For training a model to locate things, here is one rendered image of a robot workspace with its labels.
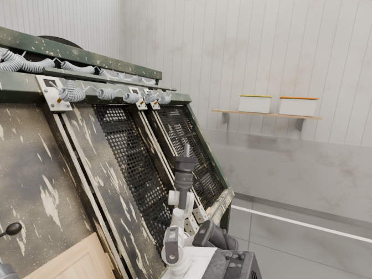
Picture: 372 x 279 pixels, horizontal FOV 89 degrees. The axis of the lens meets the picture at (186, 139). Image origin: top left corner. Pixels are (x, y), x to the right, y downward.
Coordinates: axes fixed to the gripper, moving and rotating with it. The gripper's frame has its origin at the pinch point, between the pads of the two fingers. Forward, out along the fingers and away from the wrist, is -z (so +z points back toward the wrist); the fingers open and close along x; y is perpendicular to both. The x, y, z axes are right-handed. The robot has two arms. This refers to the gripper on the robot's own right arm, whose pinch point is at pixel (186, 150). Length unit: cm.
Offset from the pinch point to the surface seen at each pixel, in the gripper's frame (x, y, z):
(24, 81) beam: 70, 29, -23
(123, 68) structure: 17, 111, -74
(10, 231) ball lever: 60, -4, 31
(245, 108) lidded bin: -184, 138, -82
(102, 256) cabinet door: 30, 14, 52
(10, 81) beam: 74, 26, -21
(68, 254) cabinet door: 43, 11, 47
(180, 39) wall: -111, 264, -236
